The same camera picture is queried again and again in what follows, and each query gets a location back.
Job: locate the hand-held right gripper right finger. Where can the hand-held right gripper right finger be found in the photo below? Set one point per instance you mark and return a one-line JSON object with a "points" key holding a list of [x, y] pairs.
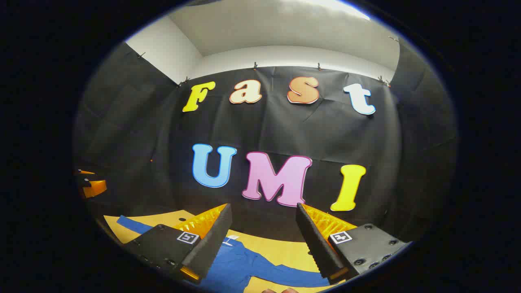
{"points": [[317, 240]]}

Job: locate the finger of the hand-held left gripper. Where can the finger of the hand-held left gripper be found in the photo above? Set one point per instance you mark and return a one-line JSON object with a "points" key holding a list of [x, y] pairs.
{"points": [[95, 188]]}

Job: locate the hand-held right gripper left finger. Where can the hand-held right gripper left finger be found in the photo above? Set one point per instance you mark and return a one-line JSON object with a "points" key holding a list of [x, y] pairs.
{"points": [[211, 240]]}

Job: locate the blue collared shirt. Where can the blue collared shirt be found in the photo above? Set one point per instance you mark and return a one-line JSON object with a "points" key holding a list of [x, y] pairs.
{"points": [[244, 264]]}

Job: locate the black backdrop cloth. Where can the black backdrop cloth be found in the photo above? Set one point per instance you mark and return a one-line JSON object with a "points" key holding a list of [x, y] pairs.
{"points": [[285, 130]]}

